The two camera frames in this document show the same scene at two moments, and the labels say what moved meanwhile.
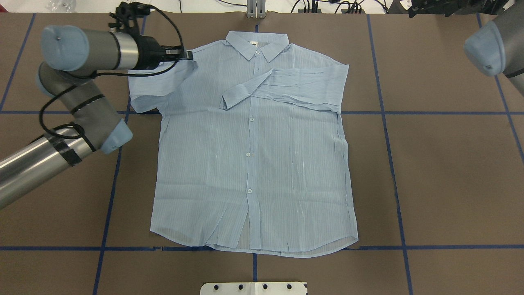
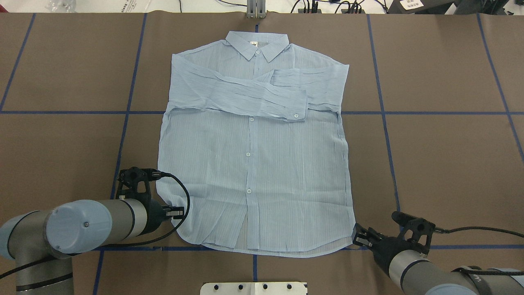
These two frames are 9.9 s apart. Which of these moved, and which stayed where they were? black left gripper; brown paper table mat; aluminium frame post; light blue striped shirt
Moved: black left gripper
Stayed: brown paper table mat; light blue striped shirt; aluminium frame post
